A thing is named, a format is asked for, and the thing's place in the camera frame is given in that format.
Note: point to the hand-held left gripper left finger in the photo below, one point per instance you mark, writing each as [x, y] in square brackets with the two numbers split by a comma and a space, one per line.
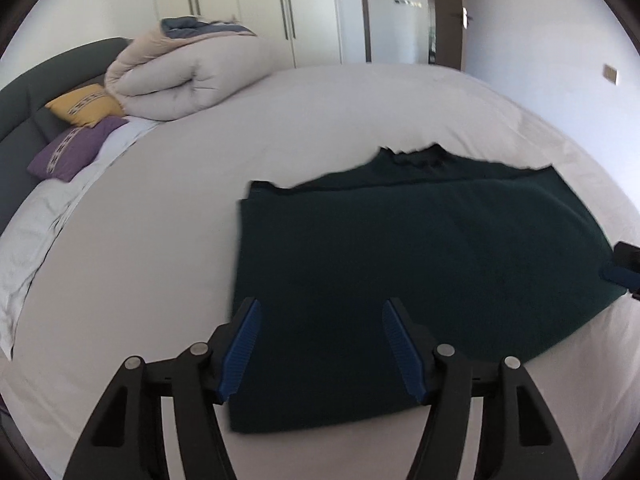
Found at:
[242, 345]

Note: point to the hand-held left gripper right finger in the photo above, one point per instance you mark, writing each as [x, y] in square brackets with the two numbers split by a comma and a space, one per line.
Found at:
[405, 350]

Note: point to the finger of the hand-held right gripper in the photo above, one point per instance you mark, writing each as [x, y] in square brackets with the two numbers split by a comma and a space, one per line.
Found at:
[627, 254]
[620, 276]

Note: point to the dark green sweater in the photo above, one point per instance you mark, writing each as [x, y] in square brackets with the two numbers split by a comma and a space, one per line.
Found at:
[400, 240]

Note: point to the white bed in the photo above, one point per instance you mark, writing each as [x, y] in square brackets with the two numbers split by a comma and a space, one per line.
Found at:
[175, 260]

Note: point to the white wrinkled pillow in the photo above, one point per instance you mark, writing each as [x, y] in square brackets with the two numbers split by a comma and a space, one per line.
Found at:
[30, 240]

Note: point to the purple patterned pillow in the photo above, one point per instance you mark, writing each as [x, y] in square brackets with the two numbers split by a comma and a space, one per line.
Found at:
[75, 150]

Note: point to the rolled beige duvet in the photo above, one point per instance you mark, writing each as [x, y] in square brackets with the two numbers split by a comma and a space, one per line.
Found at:
[190, 75]

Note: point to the yellow patterned pillow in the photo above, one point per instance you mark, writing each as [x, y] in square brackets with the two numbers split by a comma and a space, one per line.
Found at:
[85, 107]

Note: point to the grey padded headboard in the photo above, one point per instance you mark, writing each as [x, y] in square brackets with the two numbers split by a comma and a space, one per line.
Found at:
[20, 110]

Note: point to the white wardrobe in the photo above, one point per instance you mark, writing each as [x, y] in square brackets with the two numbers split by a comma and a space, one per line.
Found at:
[240, 0]

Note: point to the brown wall switch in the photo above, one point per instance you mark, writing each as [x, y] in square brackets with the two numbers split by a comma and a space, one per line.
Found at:
[610, 74]

